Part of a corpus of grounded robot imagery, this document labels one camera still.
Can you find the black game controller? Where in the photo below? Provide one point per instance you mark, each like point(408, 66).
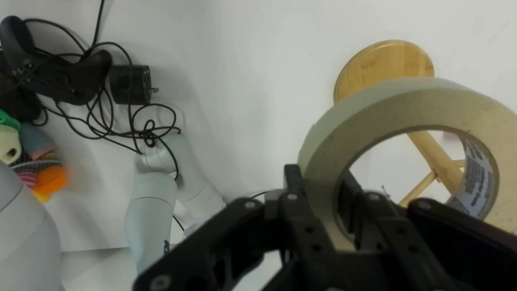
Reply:
point(59, 78)

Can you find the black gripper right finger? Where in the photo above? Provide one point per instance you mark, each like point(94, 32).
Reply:
point(430, 243)

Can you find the white idle robot arm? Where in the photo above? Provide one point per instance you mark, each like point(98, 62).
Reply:
point(154, 215)

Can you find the wooden mug tree stand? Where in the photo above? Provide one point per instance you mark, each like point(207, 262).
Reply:
point(377, 65)

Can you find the beige masking tape roll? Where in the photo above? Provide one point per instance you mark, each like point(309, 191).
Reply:
point(388, 107)

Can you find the orange toy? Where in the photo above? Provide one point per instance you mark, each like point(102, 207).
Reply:
point(51, 183)

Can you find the green toy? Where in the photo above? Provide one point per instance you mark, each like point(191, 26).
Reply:
point(9, 118)

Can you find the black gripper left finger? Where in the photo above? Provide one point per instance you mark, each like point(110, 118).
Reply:
point(301, 243)

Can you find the black power adapter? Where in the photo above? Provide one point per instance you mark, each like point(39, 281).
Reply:
point(130, 83)

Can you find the yellow toy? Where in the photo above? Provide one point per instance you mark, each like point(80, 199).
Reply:
point(10, 147)

